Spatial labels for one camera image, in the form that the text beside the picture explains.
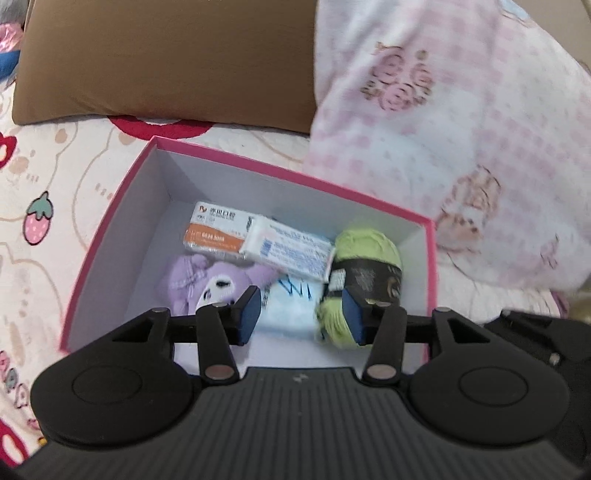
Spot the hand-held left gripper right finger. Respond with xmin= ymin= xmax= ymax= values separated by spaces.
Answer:
xmin=342 ymin=286 xmax=486 ymax=385

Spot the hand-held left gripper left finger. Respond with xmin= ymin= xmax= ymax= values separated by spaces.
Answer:
xmin=111 ymin=285 xmax=263 ymax=385

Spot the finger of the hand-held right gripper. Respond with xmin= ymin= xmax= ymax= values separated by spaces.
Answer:
xmin=482 ymin=308 xmax=591 ymax=371

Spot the light blue tissue pack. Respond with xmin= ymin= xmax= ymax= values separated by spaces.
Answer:
xmin=252 ymin=276 xmax=324 ymax=337

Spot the purple plush toy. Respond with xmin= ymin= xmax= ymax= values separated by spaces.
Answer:
xmin=154 ymin=254 xmax=287 ymax=319

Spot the green yarn ball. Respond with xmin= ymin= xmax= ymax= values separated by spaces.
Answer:
xmin=316 ymin=229 xmax=403 ymax=344

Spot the white and blue small box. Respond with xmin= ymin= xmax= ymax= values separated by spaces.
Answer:
xmin=240 ymin=216 xmax=337 ymax=282

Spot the pink cardboard box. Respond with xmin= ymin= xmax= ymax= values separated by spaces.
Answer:
xmin=59 ymin=135 xmax=438 ymax=374

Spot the orange and white medicine box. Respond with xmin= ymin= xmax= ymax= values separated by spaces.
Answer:
xmin=182 ymin=200 xmax=259 ymax=260

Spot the pink checked pillow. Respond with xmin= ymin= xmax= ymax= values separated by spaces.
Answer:
xmin=302 ymin=0 xmax=591 ymax=291

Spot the brown pillow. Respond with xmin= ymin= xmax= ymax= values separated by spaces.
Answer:
xmin=11 ymin=0 xmax=319 ymax=137

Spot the pink and blue cloth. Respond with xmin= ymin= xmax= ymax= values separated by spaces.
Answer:
xmin=0 ymin=0 xmax=29 ymax=88

